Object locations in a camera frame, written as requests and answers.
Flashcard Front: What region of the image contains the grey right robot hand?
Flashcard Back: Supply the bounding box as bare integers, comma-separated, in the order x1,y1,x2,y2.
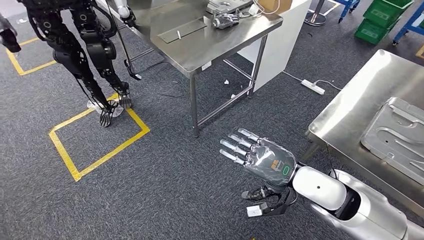
219,127,298,202

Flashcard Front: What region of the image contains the steel table with crossbars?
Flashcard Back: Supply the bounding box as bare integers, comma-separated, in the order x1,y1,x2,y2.
127,0,285,138

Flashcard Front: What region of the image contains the black humanoid robot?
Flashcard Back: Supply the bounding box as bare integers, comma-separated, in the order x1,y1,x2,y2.
0,0,143,128

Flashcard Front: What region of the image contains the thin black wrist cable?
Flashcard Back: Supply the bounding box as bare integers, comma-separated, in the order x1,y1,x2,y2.
326,144,339,181

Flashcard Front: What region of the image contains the white plug cord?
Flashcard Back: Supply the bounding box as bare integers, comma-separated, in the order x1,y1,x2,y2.
311,78,343,92

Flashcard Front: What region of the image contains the flat grey metal plate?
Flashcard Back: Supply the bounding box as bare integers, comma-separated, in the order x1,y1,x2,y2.
157,18,208,44

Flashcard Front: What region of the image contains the white power strip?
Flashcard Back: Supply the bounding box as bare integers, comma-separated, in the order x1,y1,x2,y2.
300,78,326,96

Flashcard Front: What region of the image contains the white table side panel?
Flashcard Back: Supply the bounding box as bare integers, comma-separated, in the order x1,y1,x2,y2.
236,0,313,93

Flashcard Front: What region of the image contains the chrome stanchion post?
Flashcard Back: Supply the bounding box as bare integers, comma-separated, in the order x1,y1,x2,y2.
304,0,329,27

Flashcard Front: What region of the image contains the stainless steel workbench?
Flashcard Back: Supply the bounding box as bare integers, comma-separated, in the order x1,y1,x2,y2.
299,48,424,220

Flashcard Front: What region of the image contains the spare grey robot hand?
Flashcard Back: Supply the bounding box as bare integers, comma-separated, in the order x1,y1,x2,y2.
211,12,241,30

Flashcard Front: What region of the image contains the grey metal tray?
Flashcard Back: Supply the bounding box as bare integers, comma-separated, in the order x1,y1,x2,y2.
205,0,254,16

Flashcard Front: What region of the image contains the blue wheeled cart frame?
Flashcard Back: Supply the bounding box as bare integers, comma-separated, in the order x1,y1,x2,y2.
392,9,424,47
331,0,361,24

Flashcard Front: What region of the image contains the stamped grey metal panel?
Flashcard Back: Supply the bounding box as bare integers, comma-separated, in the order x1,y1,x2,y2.
360,96,424,186

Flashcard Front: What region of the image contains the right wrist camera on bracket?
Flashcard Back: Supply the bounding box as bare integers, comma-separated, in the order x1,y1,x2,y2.
246,187,299,219

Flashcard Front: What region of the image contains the small cardboard box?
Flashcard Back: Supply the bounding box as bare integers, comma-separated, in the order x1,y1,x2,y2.
256,0,294,15

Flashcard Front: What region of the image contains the white power cord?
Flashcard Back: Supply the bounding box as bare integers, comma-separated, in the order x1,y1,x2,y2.
282,70,304,83

